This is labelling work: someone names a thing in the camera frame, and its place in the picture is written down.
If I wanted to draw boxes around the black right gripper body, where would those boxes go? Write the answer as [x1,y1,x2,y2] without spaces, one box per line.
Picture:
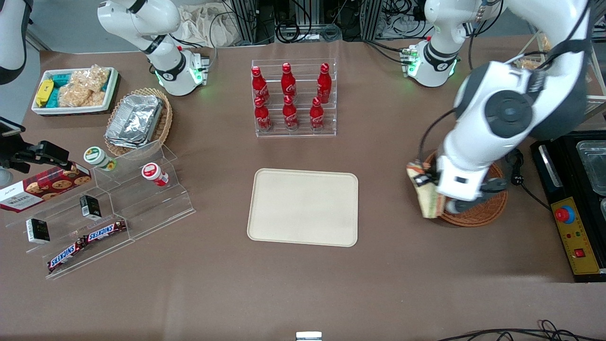
[0,140,34,173]

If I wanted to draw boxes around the sandwich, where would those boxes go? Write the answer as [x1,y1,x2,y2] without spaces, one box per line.
[406,160,446,219]

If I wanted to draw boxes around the brown wicker basket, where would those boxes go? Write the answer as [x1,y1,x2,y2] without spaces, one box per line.
[417,149,508,228]

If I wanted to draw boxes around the light wicker basket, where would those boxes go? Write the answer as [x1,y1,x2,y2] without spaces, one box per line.
[104,87,173,157]

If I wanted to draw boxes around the beige plastic serving tray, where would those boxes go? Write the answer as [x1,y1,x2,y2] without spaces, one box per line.
[247,168,359,248]

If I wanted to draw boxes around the red Walkers shortbread box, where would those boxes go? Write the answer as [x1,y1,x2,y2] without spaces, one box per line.
[0,163,92,213]

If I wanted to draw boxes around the green lid yogurt cup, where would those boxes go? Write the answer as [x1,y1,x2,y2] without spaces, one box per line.
[84,146,117,171]

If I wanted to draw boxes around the white rectangular bin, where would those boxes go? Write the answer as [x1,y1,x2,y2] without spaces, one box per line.
[31,67,119,116]

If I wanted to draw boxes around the yellow snack packet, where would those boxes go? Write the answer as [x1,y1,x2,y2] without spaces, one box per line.
[36,79,54,108]

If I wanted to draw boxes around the clear bag rice crackers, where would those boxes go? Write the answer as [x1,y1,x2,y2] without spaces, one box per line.
[58,81,107,108]
[71,64,111,89]

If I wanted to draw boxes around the small black carton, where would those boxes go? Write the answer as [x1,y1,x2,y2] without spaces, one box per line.
[26,218,51,244]
[79,195,102,220]

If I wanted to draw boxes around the silver foil container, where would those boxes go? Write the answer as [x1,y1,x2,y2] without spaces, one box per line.
[105,94,164,149]

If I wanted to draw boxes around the black tabletop appliance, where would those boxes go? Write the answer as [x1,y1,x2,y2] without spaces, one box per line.
[530,130,606,283]

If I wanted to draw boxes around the Snickers chocolate bar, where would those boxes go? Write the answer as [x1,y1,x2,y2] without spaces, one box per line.
[47,239,88,273]
[84,220,128,243]

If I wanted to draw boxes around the red lid yogurt cup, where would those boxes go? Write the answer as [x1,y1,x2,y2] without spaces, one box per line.
[142,162,169,187]

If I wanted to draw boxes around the clear acrylic stepped stand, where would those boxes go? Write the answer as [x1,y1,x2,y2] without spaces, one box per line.
[5,140,196,280]

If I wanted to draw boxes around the red cola bottle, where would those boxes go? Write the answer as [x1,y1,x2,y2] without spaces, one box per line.
[254,97,272,132]
[281,63,297,98]
[310,97,325,131]
[251,66,270,105]
[317,63,332,102]
[283,95,299,131]

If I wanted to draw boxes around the yellow emergency stop box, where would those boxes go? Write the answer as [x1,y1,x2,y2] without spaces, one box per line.
[551,197,602,276]

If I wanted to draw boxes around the clear glass container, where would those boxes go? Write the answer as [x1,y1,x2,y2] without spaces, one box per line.
[576,141,606,196]

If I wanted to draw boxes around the clear acrylic bottle rack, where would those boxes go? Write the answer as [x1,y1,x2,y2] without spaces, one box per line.
[251,58,338,138]

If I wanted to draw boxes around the crumpled beige cloth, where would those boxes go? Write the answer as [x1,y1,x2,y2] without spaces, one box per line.
[178,5,237,48]

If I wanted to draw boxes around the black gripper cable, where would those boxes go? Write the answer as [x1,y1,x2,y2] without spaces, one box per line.
[504,149,553,211]

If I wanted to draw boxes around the black floor cables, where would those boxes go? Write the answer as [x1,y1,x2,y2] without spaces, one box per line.
[438,320,606,341]

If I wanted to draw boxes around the aluminium frame post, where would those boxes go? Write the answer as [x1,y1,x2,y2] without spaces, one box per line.
[230,0,258,45]
[362,0,384,41]

